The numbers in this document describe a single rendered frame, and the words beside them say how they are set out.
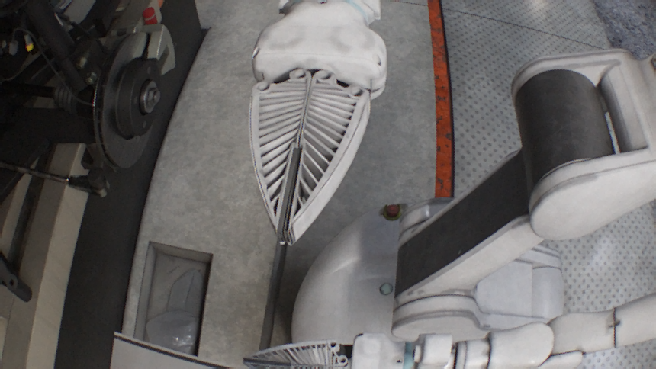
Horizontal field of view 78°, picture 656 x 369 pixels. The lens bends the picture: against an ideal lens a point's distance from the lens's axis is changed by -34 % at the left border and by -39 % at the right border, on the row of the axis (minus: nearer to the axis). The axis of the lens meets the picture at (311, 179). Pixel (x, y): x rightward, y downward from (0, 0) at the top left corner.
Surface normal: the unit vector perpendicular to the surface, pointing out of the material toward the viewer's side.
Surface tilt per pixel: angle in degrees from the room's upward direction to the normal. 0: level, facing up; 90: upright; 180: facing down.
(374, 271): 73
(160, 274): 0
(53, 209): 0
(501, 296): 26
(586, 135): 5
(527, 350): 10
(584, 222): 90
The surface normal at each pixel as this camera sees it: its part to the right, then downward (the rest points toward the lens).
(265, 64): -0.16, 0.84
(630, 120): -0.86, -0.32
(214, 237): -0.07, -0.52
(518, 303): 0.37, -0.46
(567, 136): -0.49, -0.48
